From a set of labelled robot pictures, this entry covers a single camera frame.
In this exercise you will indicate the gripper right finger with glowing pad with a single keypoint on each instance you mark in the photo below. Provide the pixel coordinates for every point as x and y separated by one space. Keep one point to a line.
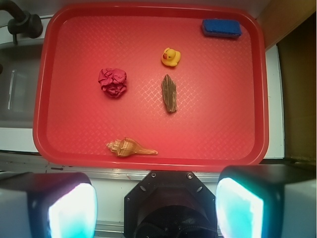
267 201

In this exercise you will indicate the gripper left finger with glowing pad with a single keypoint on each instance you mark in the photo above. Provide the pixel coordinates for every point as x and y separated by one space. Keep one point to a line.
47 205

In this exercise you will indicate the brown wood chip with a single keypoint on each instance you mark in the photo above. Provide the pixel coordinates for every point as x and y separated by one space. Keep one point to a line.
169 94

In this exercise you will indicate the tan conch seashell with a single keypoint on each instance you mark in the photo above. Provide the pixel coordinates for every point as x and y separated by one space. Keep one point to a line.
128 147

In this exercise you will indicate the crumpled red paper ball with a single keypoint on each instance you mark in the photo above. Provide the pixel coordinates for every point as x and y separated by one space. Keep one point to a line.
113 81

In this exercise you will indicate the grey toy sink basin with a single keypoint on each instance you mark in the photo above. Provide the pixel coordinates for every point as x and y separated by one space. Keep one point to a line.
19 73

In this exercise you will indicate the red plastic tray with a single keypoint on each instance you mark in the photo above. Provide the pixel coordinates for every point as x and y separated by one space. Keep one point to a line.
222 109

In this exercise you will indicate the yellow rubber duck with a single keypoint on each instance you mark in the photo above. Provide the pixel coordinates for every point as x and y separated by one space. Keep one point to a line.
170 57

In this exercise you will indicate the blue sponge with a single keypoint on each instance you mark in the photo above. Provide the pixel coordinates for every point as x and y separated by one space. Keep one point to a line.
221 28

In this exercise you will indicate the brown cardboard panel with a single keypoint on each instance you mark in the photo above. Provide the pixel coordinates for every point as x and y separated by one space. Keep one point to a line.
291 25

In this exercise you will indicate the grey sink faucet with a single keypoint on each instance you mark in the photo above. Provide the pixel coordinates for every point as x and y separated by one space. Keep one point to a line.
22 22

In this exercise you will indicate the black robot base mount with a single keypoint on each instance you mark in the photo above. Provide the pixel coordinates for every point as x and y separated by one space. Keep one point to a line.
170 204

